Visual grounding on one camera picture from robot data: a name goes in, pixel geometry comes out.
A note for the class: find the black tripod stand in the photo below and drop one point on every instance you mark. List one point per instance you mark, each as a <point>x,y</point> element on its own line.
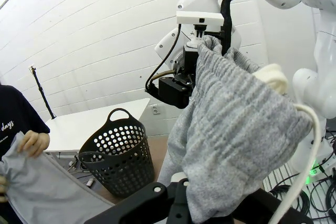
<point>42,93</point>

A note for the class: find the dark grey perforated basket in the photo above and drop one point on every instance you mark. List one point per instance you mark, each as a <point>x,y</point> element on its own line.
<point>118,161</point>

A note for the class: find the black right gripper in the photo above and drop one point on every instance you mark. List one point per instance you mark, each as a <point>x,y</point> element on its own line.
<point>189,61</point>

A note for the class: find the white table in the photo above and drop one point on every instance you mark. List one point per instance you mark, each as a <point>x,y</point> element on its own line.
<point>86,124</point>

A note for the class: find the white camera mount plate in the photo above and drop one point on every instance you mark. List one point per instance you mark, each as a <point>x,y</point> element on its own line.
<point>189,17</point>

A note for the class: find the white slatted base plate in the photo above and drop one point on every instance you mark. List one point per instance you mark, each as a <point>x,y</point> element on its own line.
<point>286,179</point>

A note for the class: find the white cylindrical tube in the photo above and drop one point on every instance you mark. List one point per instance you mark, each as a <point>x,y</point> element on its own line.
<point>91,182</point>

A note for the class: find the person in navy T-shirt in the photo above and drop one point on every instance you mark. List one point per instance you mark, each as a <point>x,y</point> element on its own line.
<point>18,111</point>

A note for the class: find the person's right hand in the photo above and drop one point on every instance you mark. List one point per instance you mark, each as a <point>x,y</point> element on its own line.
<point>2,190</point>

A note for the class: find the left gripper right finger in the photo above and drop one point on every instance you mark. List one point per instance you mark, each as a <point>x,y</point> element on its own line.
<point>257,208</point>

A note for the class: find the person's left hand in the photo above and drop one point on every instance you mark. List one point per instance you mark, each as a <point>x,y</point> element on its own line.
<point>35,142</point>

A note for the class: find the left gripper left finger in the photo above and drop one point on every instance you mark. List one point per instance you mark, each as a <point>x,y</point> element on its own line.
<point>147,195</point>

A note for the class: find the white wall socket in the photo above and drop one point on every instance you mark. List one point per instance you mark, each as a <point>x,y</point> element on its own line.
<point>156,109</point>

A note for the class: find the black white mount bracket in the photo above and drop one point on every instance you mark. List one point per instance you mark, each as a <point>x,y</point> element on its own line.
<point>200,33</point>

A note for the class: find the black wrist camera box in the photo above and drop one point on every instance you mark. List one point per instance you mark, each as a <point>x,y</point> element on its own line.
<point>172,93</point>

